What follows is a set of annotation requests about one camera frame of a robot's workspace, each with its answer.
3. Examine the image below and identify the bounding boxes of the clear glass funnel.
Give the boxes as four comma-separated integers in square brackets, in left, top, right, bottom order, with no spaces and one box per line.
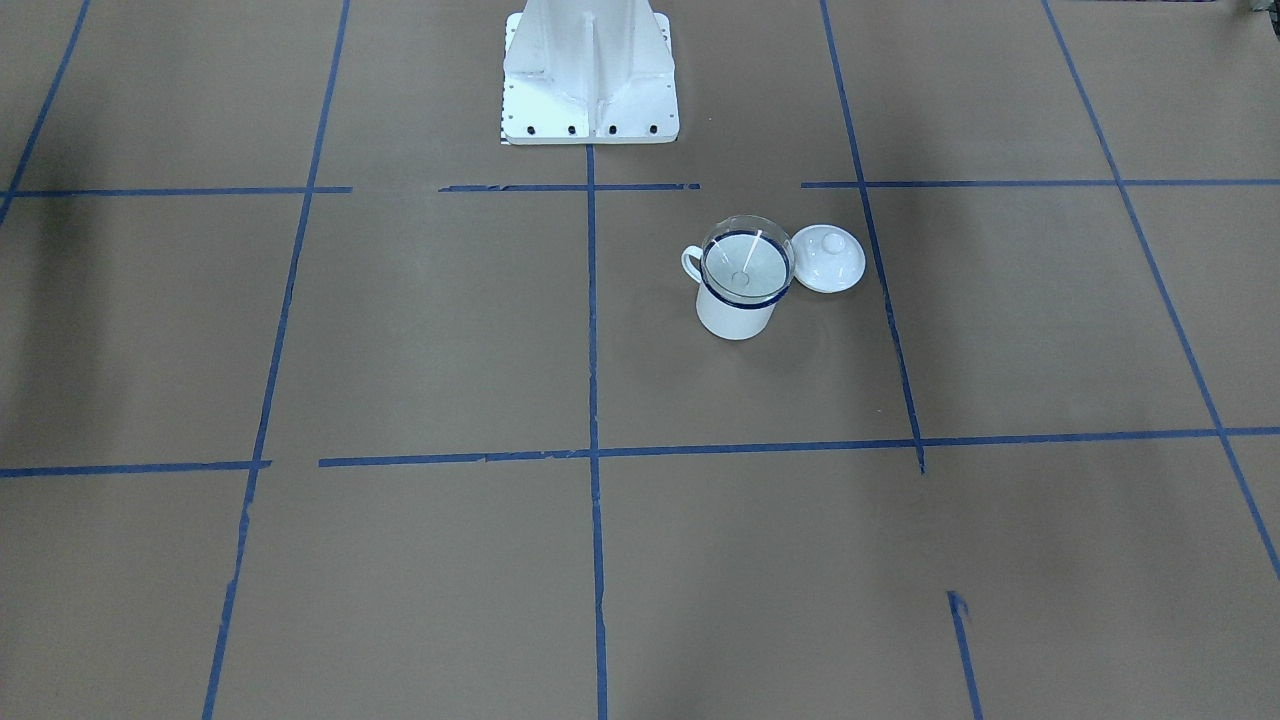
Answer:
[685,215,796,309]

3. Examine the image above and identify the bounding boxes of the white mug lid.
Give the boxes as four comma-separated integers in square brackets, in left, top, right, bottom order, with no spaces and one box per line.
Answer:
[791,224,867,293]

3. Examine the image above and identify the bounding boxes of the white enamel mug blue rim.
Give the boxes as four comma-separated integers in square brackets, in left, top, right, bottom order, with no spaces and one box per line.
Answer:
[680,246,782,341]

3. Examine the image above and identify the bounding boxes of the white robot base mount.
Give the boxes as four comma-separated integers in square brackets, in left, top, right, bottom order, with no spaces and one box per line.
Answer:
[500,1,681,146]

